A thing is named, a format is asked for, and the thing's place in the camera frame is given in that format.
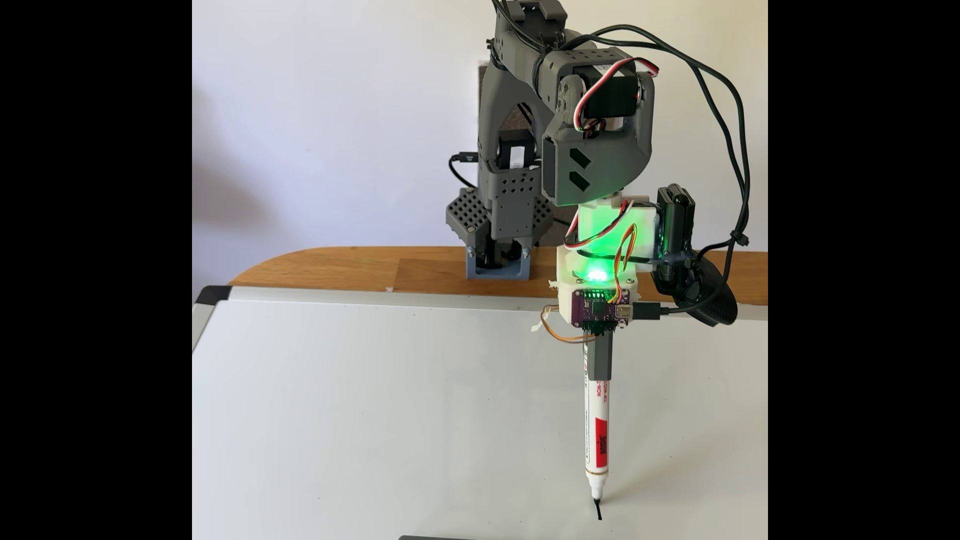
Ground white whiteboard marker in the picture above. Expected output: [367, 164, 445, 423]
[583, 343, 611, 505]

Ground purple circuit board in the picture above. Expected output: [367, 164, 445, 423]
[571, 288, 631, 329]

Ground coloured jumper wires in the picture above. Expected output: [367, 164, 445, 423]
[613, 223, 639, 305]

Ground orange wire loop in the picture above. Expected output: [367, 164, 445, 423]
[540, 304, 598, 345]

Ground black board USB cable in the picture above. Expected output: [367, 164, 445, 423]
[558, 33, 751, 321]

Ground black base power cable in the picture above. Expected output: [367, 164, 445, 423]
[448, 152, 481, 189]

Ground red white black servo wire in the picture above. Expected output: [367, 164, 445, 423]
[573, 57, 661, 135]

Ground whiteboard with aluminium frame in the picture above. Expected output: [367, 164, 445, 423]
[192, 285, 769, 540]

